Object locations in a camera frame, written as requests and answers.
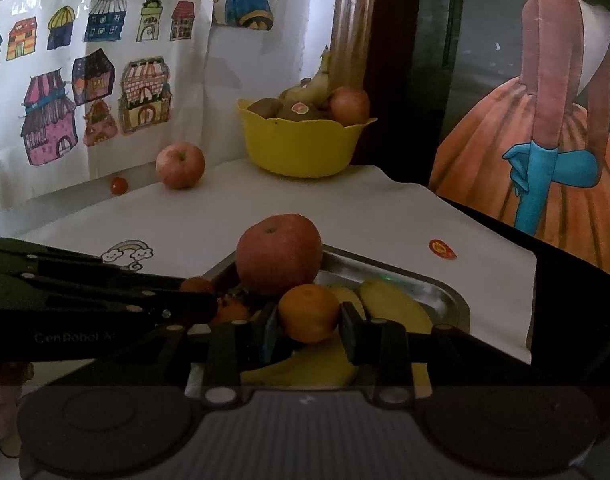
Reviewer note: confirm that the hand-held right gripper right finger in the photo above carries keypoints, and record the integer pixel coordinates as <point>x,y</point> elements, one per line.
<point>349,330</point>

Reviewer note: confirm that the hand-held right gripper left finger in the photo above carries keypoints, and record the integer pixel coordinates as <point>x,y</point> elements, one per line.
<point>271,332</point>

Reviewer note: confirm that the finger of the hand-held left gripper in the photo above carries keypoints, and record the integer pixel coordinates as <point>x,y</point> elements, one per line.
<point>85,265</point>
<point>135,302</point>

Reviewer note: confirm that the orange tangerine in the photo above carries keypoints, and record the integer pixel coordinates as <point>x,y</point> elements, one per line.
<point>307,312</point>

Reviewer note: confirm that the red cherry tomato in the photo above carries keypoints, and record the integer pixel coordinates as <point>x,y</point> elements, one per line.
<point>119,186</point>
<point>232,313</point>

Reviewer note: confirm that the long yellow banana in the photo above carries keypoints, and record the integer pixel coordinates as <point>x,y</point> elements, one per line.
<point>310,365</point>

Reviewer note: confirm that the large red apple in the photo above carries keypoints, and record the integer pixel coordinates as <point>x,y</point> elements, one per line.
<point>277,255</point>

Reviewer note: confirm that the metal tray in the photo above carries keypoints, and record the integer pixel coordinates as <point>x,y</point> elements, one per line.
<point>410,280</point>

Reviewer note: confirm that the small pale yellow banana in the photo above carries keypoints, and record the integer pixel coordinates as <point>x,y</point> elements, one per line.
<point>346,297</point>

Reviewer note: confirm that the yellow banana in tray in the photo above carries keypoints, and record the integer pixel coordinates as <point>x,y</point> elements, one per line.
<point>395,305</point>

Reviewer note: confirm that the white tablecloth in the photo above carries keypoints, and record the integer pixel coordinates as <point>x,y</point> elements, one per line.
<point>360,210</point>

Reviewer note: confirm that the red oval sticker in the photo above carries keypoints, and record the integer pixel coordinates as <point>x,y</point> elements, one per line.
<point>441,249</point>

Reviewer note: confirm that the pink red apple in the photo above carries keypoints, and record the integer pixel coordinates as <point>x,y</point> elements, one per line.
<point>180,165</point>

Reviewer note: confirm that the yellow plastic bowl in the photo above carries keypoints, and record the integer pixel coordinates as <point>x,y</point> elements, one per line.
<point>300,145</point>

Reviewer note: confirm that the small red apple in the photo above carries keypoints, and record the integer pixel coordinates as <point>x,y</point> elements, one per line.
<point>350,105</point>

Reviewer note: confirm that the kiwi with red sticker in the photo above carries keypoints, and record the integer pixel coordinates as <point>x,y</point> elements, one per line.
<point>297,109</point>

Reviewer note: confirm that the plain brown kiwi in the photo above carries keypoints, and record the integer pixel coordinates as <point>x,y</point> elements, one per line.
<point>265,106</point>

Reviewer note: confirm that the short spotted banana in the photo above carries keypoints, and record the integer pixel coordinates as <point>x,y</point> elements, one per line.
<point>292,94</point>

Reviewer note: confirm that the long spotted banana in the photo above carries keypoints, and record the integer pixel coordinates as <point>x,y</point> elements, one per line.
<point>312,85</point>

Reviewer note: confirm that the orange dress figure poster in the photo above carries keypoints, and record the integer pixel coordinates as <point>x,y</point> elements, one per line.
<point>550,110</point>

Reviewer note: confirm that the house drawings wall poster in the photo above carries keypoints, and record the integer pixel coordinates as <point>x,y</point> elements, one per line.
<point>110,45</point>

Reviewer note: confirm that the brown wooden frame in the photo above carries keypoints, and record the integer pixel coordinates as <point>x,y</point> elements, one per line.
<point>352,20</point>

